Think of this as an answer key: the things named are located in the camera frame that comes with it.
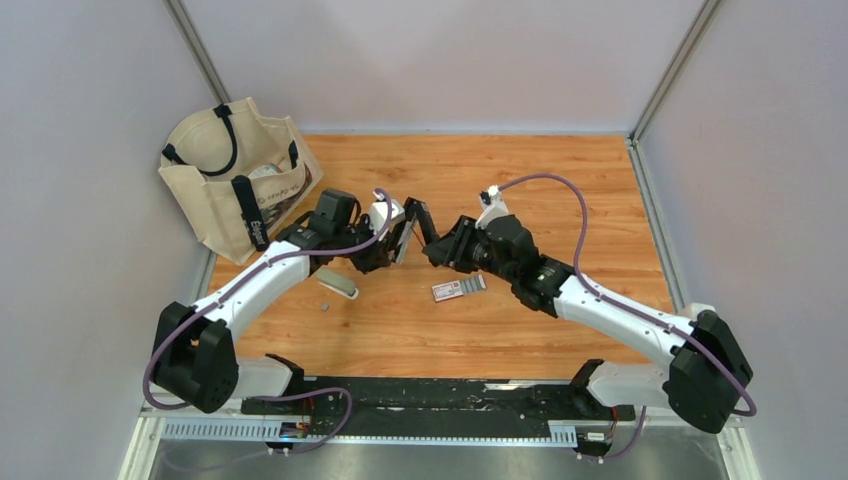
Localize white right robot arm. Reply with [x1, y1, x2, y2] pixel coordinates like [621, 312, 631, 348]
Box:
[423, 215, 753, 434]

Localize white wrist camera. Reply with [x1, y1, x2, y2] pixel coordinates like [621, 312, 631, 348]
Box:
[475, 185, 510, 230]
[368, 200, 405, 241]

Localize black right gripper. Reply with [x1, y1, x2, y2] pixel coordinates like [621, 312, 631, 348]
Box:
[421, 216, 516, 286]

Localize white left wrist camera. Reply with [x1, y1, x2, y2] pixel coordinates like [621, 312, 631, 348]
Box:
[368, 200, 405, 241]

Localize aluminium frame rail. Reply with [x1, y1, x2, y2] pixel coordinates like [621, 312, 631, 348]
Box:
[142, 372, 743, 448]

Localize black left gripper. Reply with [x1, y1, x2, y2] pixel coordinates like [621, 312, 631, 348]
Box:
[334, 215, 393, 276]

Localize beige canvas tote bag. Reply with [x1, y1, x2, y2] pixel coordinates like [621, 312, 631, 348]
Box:
[158, 97, 324, 265]

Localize black large stapler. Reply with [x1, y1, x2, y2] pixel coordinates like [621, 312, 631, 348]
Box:
[390, 197, 441, 264]

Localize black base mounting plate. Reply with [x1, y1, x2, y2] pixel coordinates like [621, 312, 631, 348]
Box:
[241, 376, 639, 456]

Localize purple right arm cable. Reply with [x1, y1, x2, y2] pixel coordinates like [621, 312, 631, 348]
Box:
[496, 173, 759, 464]

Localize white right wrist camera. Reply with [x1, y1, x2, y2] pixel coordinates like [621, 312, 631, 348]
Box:
[475, 185, 510, 230]

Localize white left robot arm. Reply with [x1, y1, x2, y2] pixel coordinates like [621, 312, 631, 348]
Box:
[142, 188, 406, 413]

